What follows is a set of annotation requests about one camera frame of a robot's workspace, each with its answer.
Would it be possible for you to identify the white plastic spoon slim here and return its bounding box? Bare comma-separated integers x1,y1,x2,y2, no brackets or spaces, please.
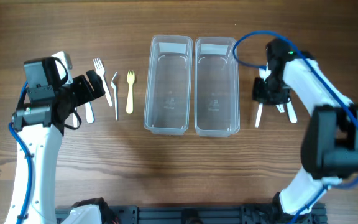
276,104,285,113

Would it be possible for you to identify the white plastic spoon thick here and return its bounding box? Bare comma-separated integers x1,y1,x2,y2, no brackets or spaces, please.
286,101,298,124

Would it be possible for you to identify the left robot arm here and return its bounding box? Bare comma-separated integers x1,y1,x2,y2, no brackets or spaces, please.
5,51,105,223

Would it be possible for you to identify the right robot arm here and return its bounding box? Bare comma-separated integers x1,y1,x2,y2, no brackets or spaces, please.
252,38,358,223

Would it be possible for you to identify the clear plastic container right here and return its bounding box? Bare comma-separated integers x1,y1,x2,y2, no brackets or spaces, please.
195,37,240,137

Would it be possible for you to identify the clear plastic container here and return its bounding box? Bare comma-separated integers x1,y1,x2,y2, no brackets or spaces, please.
144,35,193,135
195,37,240,137

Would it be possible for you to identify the clear plastic container left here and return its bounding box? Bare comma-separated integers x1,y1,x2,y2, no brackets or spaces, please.
144,35,193,135

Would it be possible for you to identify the white plastic fork large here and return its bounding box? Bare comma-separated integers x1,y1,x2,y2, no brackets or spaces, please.
93,58,112,107

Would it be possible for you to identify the white plastic fork curved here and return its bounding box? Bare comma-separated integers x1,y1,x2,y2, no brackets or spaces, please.
111,72,118,120

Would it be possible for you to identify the white fork under gripper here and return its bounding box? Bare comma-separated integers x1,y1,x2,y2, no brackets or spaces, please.
72,108,78,128

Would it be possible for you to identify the yellow plastic fork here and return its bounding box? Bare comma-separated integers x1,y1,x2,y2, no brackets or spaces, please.
126,70,135,114

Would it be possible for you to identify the white fork thick handle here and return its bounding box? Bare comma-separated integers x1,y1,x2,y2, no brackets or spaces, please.
85,102,94,124

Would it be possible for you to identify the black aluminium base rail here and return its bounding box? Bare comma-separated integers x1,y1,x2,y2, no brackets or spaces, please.
54,202,326,224

